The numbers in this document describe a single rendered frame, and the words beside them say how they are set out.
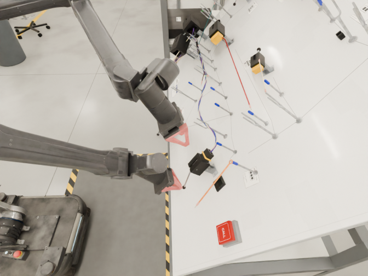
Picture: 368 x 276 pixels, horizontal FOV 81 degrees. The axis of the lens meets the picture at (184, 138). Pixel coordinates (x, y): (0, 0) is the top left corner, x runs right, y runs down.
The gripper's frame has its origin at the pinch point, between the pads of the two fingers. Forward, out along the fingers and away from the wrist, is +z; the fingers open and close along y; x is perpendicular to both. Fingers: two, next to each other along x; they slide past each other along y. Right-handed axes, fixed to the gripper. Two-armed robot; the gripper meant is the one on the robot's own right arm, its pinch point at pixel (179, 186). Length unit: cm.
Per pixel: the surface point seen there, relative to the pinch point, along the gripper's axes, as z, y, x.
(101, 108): 8, 190, 89
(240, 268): 31.8, -20.1, 5.2
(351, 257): 47, -29, -27
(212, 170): 3.3, -0.8, -12.7
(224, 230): 2.1, -21.2, -9.4
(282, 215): 3.2, -25.4, -24.2
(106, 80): 3, 246, 77
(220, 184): 3.9, -6.9, -12.9
